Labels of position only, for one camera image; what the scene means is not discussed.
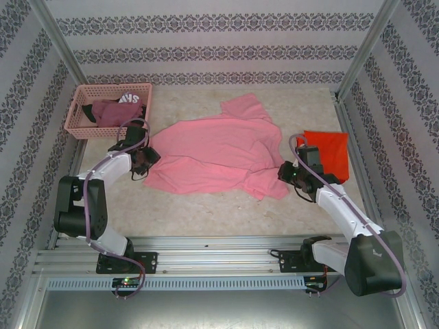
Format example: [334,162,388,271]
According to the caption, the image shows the aluminium corner post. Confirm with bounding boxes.
[32,0,86,93]
[337,0,401,100]

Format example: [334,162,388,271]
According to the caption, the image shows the maroon t-shirt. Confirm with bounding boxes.
[91,99,145,127]

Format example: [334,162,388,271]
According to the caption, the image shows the pink t-shirt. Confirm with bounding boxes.
[143,95,292,202]

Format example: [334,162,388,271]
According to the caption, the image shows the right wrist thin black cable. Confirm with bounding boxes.
[295,184,316,204]

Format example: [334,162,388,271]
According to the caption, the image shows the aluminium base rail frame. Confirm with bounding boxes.
[32,226,407,277]

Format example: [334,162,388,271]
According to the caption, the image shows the folded orange t-shirt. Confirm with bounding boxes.
[295,130,351,183]

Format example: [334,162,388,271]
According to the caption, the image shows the pink plastic basket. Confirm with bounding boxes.
[64,83,154,140]

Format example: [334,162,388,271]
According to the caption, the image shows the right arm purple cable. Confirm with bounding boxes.
[289,134,408,298]

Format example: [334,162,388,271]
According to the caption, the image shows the clothes in basket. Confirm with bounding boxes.
[81,91,148,127]

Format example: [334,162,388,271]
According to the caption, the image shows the grey slotted cable duct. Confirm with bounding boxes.
[46,276,306,291]

